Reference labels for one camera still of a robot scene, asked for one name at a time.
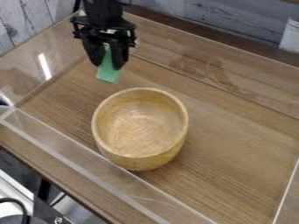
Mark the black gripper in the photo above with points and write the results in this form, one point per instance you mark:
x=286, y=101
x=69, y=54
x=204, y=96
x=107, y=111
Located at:
x=105, y=23

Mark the white cylindrical container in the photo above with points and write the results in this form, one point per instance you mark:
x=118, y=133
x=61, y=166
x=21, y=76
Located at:
x=290, y=39

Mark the black table leg bracket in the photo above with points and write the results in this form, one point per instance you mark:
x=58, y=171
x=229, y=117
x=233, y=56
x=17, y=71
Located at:
x=43, y=208

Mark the clear acrylic tray wall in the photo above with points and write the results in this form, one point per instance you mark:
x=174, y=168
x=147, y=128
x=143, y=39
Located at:
x=229, y=178

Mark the green rectangular block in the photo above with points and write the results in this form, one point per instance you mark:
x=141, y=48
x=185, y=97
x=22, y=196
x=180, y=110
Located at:
x=107, y=73

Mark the brown wooden bowl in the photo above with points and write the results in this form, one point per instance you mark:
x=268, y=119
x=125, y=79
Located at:
x=139, y=126

